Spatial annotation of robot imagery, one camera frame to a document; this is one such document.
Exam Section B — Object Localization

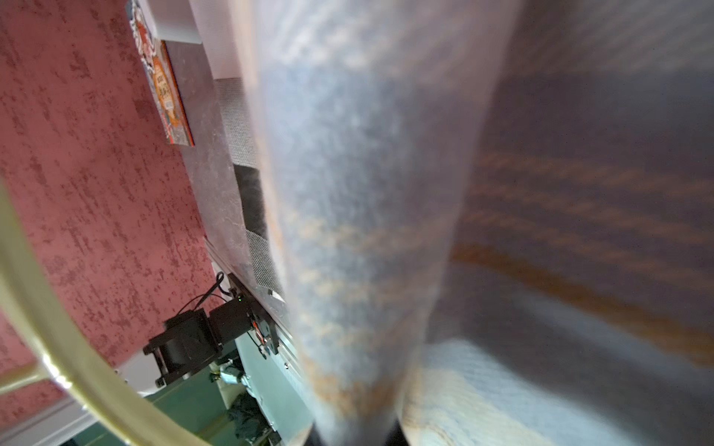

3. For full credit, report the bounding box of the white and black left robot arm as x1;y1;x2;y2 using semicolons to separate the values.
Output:
115;299;255;397

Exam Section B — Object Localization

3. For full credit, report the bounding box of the colourful illustrated book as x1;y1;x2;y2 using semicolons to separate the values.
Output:
126;1;194;146

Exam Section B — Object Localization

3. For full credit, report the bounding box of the blue plaid fringed scarf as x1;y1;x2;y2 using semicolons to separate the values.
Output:
236;1;713;445

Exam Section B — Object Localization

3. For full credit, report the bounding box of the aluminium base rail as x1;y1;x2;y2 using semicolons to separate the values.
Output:
206;241;313;445

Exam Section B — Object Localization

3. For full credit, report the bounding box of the light cream wooden hanger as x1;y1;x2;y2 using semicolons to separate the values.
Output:
1;191;203;445

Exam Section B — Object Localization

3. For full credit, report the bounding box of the grey black checkered scarf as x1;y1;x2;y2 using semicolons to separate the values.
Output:
215;78;283;297

